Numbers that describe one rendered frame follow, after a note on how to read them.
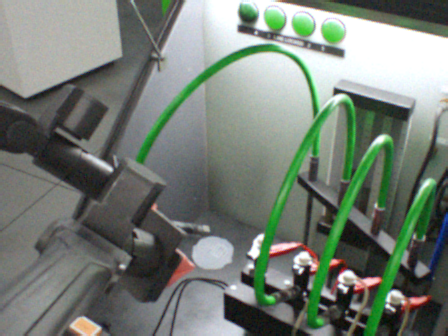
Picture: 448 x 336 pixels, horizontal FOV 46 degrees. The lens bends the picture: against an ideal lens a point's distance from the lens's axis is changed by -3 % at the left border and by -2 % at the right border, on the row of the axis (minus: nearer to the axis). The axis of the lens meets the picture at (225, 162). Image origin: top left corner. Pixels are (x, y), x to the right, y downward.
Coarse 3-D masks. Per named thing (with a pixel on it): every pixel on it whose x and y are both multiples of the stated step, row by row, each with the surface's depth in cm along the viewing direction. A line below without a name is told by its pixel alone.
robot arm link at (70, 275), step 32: (64, 224) 49; (64, 256) 41; (96, 256) 46; (0, 288) 31; (32, 288) 33; (64, 288) 36; (96, 288) 44; (0, 320) 27; (32, 320) 29; (64, 320) 33
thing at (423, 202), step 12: (432, 180) 72; (420, 192) 69; (432, 192) 76; (420, 204) 68; (432, 204) 79; (408, 216) 67; (420, 216) 81; (408, 228) 67; (420, 228) 82; (408, 240) 66; (420, 240) 84; (396, 252) 66; (420, 252) 85; (396, 264) 66; (408, 264) 87; (384, 276) 66; (384, 288) 66; (384, 300) 66; (372, 312) 67; (372, 324) 67
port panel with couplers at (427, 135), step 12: (444, 72) 89; (444, 84) 90; (432, 96) 92; (444, 96) 91; (432, 108) 93; (444, 108) 89; (432, 120) 94; (444, 120) 93; (432, 132) 95; (444, 132) 94; (444, 144) 95; (420, 156) 99; (432, 156) 95; (444, 156) 96; (432, 168) 99; (444, 168) 98; (444, 204) 99; (432, 216) 104
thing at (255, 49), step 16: (256, 48) 81; (272, 48) 83; (288, 48) 85; (224, 64) 79; (304, 64) 88; (192, 80) 78; (176, 96) 78; (160, 128) 78; (144, 144) 78; (144, 160) 79
